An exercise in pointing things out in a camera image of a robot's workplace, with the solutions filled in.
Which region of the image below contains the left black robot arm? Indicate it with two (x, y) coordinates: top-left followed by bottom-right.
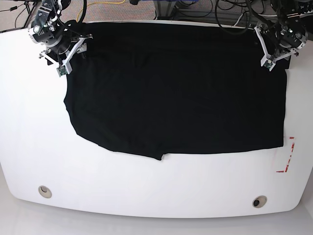
(245, 0), (313, 70)

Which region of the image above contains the yellow cable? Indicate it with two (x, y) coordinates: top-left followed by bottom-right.
(76, 0), (126, 23)

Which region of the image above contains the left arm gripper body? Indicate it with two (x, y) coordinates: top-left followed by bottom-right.
(254, 23), (299, 66)

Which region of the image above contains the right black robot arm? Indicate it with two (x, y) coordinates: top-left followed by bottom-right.
(28, 0), (93, 76)

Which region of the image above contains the table cable grommet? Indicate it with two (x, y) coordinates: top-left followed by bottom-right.
(252, 195), (267, 208)
(38, 186), (52, 199)

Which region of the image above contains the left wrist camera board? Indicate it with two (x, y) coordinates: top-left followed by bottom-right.
(263, 60), (276, 71)

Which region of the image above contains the right table cable grommet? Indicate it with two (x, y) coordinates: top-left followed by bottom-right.
(252, 195), (267, 208)

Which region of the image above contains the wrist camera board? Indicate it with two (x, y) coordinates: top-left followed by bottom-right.
(57, 66), (67, 77)
(263, 60), (276, 71)

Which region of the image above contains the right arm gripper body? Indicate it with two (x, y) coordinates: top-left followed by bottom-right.
(39, 34), (93, 73)

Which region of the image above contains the red tape rectangle marking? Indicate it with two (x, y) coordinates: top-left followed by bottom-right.
(274, 137), (296, 173)

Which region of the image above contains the left table cable grommet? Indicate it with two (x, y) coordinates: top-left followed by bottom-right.
(38, 186), (52, 199)

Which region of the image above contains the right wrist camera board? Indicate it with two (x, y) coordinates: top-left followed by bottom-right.
(57, 66), (67, 77)

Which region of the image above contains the black t-shirt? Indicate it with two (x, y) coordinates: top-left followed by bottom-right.
(64, 23), (287, 160)

